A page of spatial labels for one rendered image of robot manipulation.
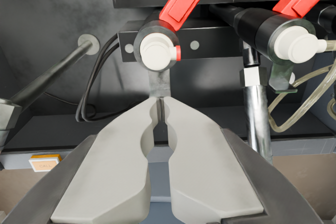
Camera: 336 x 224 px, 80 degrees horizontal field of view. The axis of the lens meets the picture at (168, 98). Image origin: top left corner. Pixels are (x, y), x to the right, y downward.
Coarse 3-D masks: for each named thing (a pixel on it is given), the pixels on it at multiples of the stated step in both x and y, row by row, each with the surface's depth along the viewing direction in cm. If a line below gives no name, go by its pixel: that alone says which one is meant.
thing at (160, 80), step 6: (150, 72) 13; (156, 72) 13; (162, 72) 13; (168, 72) 13; (150, 78) 13; (156, 78) 13; (162, 78) 13; (168, 78) 13; (150, 84) 13; (156, 84) 13; (162, 84) 13; (168, 84) 13
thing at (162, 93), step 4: (164, 88) 14; (168, 88) 14; (152, 92) 13; (156, 92) 13; (160, 92) 13; (164, 92) 13; (168, 92) 13; (152, 96) 13; (156, 96) 13; (160, 96) 13; (164, 96) 13
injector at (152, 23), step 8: (160, 8) 23; (152, 16) 15; (144, 24) 13; (152, 24) 12; (160, 24) 12; (168, 24) 13; (144, 32) 11; (152, 32) 11; (160, 32) 11; (168, 32) 11; (136, 40) 12; (176, 40) 12; (136, 48) 12; (136, 56) 12; (144, 64) 12; (168, 64) 12
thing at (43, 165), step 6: (36, 156) 36; (42, 156) 36; (48, 156) 36; (54, 156) 36; (36, 162) 36; (42, 162) 36; (48, 162) 36; (54, 162) 36; (36, 168) 36; (42, 168) 36; (48, 168) 36
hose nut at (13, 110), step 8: (0, 104) 12; (8, 104) 13; (16, 104) 14; (0, 112) 12; (8, 112) 13; (16, 112) 13; (0, 120) 12; (8, 120) 13; (16, 120) 14; (8, 128) 13
